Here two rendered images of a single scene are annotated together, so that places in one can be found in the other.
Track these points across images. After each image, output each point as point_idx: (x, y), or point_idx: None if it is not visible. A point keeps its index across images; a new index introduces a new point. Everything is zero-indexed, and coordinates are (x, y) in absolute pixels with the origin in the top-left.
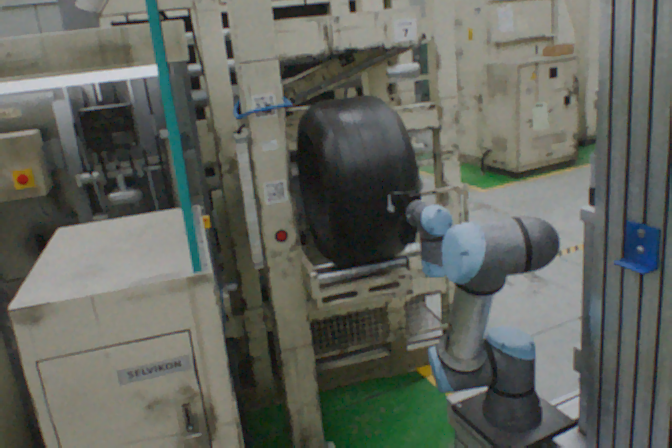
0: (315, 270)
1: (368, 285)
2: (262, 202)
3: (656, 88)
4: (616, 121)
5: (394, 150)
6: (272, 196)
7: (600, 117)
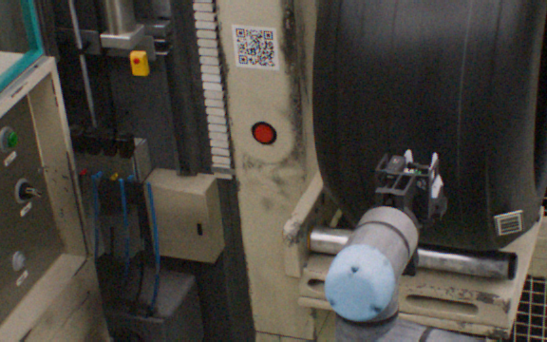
0: (299, 226)
1: (406, 290)
2: (229, 61)
3: None
4: None
5: (462, 48)
6: (249, 54)
7: None
